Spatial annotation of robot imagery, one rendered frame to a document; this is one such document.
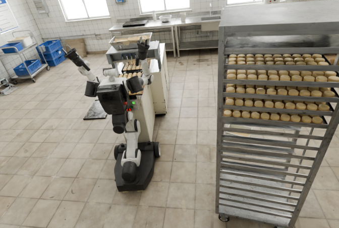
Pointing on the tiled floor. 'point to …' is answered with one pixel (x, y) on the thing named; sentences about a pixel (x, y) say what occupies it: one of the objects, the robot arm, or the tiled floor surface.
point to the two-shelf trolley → (23, 61)
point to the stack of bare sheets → (96, 112)
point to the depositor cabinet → (157, 82)
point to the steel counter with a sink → (191, 18)
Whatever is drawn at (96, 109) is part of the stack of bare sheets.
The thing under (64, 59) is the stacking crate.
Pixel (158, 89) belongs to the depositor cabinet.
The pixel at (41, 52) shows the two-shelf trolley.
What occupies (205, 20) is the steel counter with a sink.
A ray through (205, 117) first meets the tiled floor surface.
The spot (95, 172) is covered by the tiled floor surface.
